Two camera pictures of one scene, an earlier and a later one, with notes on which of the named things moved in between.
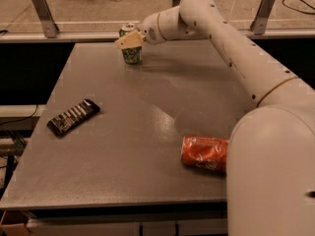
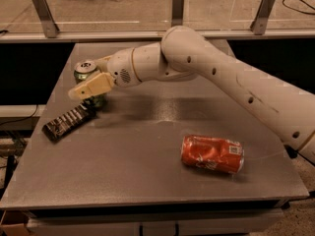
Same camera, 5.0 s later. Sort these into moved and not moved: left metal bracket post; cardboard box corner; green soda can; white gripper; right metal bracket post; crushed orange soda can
Moved: green soda can; white gripper
Not moved: right metal bracket post; crushed orange soda can; left metal bracket post; cardboard box corner
